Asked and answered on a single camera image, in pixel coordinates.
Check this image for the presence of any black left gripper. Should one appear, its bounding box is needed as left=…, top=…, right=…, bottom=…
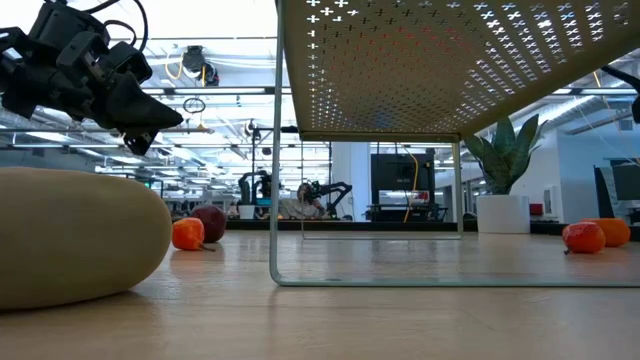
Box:
left=0, top=27, right=184, bottom=156

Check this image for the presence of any small orange pear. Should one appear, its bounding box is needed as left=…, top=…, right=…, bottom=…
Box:
left=171, top=216, right=217, bottom=253
left=561, top=221, right=607, bottom=255

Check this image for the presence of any dark red plum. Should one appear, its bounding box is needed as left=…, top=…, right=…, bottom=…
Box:
left=189, top=203, right=227, bottom=244

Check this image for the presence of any brown kiwi fruit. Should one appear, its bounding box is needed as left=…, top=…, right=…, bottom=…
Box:
left=0, top=166, right=174, bottom=311

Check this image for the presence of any orange tangerine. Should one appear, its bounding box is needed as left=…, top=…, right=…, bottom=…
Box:
left=582, top=217, right=632, bottom=249

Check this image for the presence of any person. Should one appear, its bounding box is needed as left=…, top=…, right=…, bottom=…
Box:
left=278, top=182, right=326, bottom=221

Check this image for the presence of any green perforated metal shelf riser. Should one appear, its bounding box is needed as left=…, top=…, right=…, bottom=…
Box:
left=268, top=0, right=640, bottom=289

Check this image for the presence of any black background cabinet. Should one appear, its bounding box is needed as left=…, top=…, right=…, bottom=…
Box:
left=370, top=152, right=436, bottom=222

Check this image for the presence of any green leafy plant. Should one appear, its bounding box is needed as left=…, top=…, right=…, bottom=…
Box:
left=463, top=113, right=549, bottom=197

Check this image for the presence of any white plant pot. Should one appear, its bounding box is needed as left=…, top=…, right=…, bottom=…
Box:
left=475, top=194, right=531, bottom=235

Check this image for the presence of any dark background monitor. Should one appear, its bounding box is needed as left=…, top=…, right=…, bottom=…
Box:
left=593, top=158, right=640, bottom=225

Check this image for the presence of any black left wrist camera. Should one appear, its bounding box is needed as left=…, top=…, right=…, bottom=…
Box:
left=107, top=40, right=154, bottom=85

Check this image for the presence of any black hanging cable loop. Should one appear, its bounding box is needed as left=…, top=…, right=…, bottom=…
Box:
left=182, top=96, right=207, bottom=115

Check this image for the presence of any black ceiling cable reel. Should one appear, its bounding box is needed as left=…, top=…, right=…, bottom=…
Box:
left=181, top=44, right=221, bottom=87

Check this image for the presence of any yellow hanging cable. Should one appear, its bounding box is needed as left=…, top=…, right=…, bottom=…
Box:
left=402, top=148, right=420, bottom=224

